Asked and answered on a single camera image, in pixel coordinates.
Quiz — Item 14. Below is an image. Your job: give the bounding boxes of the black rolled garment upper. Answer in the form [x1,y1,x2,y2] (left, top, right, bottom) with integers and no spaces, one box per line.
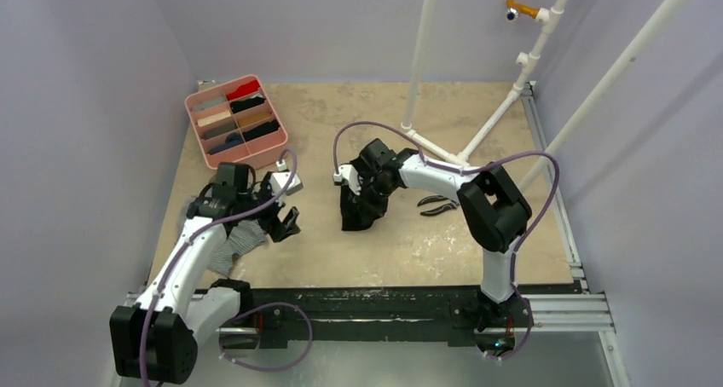
[229,95,266,113]

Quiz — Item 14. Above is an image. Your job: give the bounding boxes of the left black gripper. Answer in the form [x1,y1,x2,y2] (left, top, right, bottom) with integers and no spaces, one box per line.
[236,172,298,240]

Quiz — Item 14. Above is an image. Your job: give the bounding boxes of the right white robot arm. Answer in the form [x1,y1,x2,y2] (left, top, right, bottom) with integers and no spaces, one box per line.
[333,139,532,325]

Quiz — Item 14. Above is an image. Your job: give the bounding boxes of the black rolled garment lower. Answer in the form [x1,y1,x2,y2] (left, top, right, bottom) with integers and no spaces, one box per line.
[242,120,281,142]

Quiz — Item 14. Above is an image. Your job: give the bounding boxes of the black underwear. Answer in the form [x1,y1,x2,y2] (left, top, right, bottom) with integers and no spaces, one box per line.
[339,157,389,232]

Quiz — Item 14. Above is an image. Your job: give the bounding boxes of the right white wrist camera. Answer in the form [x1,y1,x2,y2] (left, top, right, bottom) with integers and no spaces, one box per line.
[333,164,362,195]

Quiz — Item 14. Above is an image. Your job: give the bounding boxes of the pink divided organizer tray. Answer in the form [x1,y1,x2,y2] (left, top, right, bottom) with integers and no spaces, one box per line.
[184,74,289,170]

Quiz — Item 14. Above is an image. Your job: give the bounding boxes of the white pvc pipe frame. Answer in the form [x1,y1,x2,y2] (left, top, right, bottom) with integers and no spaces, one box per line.
[399,0,688,165]

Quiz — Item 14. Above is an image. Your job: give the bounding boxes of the aluminium rail frame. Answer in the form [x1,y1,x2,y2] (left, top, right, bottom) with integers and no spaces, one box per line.
[104,81,631,387]

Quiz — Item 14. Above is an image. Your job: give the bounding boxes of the grey striped underwear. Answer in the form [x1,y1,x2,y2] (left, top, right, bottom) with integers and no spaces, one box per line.
[176,197,267,278]

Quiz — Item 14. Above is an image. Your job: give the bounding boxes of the orange mounted camera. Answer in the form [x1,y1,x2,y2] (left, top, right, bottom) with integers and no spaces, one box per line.
[505,0,540,22]

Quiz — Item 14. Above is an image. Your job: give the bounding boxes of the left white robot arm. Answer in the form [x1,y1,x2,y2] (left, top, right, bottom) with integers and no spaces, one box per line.
[109,160,303,385]

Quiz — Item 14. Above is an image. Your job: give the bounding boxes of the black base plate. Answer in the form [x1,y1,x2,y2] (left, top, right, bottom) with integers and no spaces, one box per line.
[199,285,535,350]

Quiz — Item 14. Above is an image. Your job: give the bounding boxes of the black rolled garment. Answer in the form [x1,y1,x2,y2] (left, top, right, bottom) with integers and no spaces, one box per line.
[229,95,266,113]
[242,120,281,142]

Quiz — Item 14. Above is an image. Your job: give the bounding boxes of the red rolled garment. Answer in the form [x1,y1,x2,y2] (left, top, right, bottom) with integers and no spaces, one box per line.
[226,79,260,101]

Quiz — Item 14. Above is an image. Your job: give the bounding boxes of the black handled pliers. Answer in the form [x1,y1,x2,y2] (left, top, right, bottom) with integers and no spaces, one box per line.
[417,194,461,218]

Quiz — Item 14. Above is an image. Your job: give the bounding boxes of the dark grey rolled garment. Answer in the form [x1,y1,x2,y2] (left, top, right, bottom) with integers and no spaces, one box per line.
[202,122,238,140]

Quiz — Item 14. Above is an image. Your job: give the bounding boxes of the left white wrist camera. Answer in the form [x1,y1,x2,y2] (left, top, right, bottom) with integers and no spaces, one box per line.
[269,160,304,202]

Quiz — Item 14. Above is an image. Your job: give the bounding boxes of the navy rolled garment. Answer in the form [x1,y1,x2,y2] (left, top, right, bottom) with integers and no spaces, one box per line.
[208,132,245,155]

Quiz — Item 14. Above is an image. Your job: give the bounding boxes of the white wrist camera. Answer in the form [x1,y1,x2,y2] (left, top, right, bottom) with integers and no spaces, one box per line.
[333,164,362,195]
[269,160,304,202]

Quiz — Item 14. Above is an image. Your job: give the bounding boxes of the beige rolled garment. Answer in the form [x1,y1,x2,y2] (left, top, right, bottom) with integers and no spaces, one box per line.
[197,110,232,128]

